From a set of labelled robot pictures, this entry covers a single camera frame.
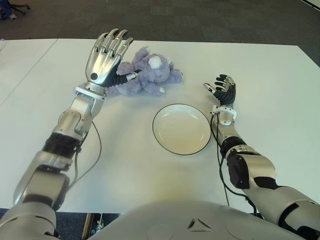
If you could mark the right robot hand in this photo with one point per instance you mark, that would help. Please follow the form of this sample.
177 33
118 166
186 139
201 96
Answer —
227 96

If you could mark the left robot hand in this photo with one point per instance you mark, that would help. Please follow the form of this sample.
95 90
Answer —
102 62

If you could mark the purple plush bunny doll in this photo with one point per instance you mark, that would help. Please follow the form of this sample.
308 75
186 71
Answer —
155 72

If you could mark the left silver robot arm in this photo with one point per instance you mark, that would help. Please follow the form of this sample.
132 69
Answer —
75 117

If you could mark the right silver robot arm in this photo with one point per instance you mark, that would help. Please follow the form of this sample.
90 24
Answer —
255 165

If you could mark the white plate with black rim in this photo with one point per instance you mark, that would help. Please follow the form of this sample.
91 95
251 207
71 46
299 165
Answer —
181 130

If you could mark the black office chair base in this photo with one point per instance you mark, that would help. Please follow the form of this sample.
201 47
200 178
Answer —
22 7

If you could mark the person legs with white shoes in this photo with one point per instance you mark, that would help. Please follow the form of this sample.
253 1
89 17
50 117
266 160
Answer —
6 11

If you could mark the white panel edge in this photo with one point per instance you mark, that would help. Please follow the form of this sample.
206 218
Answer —
311 2

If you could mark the silver robot torso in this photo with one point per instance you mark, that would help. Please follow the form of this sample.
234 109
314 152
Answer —
175 220

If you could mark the metal stand base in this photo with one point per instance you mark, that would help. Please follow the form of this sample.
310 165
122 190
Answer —
96 222

